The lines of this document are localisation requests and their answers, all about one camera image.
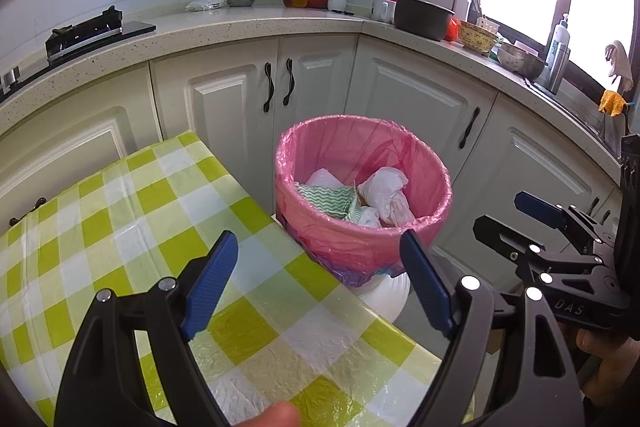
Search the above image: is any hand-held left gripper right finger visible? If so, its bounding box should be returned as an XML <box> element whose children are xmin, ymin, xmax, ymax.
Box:
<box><xmin>399</xmin><ymin>229</ymin><xmax>586</xmax><ymax>427</ymax></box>

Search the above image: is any purple plastic bag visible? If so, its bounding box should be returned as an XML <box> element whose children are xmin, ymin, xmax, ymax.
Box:
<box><xmin>280</xmin><ymin>214</ymin><xmax>408</xmax><ymax>289</ymax></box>

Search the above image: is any pink lined trash bin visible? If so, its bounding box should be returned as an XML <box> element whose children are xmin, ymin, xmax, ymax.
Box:
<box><xmin>274</xmin><ymin>115</ymin><xmax>453</xmax><ymax>277</ymax></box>

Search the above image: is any black glass gas stove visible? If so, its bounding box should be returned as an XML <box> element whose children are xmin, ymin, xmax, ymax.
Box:
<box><xmin>0</xmin><ymin>18</ymin><xmax>157</xmax><ymax>104</ymax></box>

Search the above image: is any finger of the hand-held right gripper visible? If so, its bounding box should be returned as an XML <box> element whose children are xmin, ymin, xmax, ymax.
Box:
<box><xmin>472</xmin><ymin>214</ymin><xmax>558</xmax><ymax>293</ymax></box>
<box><xmin>515</xmin><ymin>191</ymin><xmax>611</xmax><ymax>255</ymax></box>

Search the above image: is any white pump bottle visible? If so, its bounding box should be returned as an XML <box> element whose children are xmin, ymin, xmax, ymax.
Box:
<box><xmin>544</xmin><ymin>12</ymin><xmax>572</xmax><ymax>68</ymax></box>

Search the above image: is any person's right hand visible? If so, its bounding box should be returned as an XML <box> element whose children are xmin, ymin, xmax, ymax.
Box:
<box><xmin>575</xmin><ymin>328</ymin><xmax>640</xmax><ymax>404</ymax></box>

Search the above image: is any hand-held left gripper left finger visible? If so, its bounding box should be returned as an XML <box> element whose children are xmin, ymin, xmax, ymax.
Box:
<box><xmin>54</xmin><ymin>230</ymin><xmax>240</xmax><ymax>427</ymax></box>

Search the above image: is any large white tissue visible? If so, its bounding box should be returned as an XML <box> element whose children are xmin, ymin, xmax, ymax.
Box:
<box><xmin>356</xmin><ymin>166</ymin><xmax>417</xmax><ymax>226</ymax></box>

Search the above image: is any green checked tablecloth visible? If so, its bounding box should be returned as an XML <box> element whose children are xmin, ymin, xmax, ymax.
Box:
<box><xmin>0</xmin><ymin>129</ymin><xmax>476</xmax><ymax>427</ymax></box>

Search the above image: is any person's left hand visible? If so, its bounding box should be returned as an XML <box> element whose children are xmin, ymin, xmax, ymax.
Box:
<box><xmin>235</xmin><ymin>401</ymin><xmax>302</xmax><ymax>427</ymax></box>

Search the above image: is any white hanging cloth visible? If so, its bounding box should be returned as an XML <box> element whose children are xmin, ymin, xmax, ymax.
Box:
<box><xmin>603</xmin><ymin>40</ymin><xmax>635</xmax><ymax>90</ymax></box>

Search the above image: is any green patterned cloth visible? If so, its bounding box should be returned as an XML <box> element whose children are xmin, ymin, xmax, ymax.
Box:
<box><xmin>294</xmin><ymin>181</ymin><xmax>359</xmax><ymax>224</ymax></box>

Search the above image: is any yellow cloth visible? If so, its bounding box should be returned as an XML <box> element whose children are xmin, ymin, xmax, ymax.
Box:
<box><xmin>598</xmin><ymin>89</ymin><xmax>629</xmax><ymax>117</ymax></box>

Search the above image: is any white kitchen cabinet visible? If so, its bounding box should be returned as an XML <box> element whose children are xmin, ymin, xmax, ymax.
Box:
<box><xmin>0</xmin><ymin>32</ymin><xmax>640</xmax><ymax>358</ymax></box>

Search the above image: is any black cabinet handle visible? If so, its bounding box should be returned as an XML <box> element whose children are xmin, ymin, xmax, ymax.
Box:
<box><xmin>8</xmin><ymin>196</ymin><xmax>47</xmax><ymax>227</ymax></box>
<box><xmin>458</xmin><ymin>106</ymin><xmax>481</xmax><ymax>150</ymax></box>
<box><xmin>282</xmin><ymin>58</ymin><xmax>295</xmax><ymax>107</ymax></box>
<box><xmin>263</xmin><ymin>62</ymin><xmax>275</xmax><ymax>113</ymax></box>

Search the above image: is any yellow patterned bowl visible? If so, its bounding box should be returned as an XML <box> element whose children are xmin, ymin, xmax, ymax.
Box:
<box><xmin>457</xmin><ymin>20</ymin><xmax>500</xmax><ymax>54</ymax></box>

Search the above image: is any white mug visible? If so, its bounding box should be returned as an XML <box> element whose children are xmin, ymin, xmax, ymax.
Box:
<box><xmin>370</xmin><ymin>0</ymin><xmax>397</xmax><ymax>24</ymax></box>

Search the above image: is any dark grey inner pot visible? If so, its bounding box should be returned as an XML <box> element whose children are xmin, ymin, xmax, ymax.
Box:
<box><xmin>393</xmin><ymin>0</ymin><xmax>456</xmax><ymax>42</ymax></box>

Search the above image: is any steel bowl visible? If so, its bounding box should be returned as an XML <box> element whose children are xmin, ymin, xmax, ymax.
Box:
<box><xmin>496</xmin><ymin>42</ymin><xmax>549</xmax><ymax>80</ymax></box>

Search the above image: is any black burner grate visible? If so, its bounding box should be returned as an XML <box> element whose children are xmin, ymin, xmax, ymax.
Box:
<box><xmin>44</xmin><ymin>5</ymin><xmax>124</xmax><ymax>60</ymax></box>

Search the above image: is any steel bottle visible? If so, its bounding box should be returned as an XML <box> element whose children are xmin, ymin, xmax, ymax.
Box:
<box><xmin>547</xmin><ymin>42</ymin><xmax>572</xmax><ymax>96</ymax></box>

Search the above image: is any small white tissue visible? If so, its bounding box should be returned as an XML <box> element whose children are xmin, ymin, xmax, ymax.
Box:
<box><xmin>304</xmin><ymin>168</ymin><xmax>344</xmax><ymax>188</ymax></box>

